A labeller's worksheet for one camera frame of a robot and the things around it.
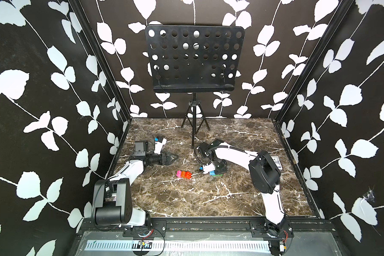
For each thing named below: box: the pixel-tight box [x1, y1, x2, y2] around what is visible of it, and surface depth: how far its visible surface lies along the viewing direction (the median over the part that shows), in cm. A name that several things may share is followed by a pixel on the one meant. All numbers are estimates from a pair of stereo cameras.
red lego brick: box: [184, 171, 193, 180], surface depth 92 cm
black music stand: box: [145, 25, 246, 148], surface depth 65 cm
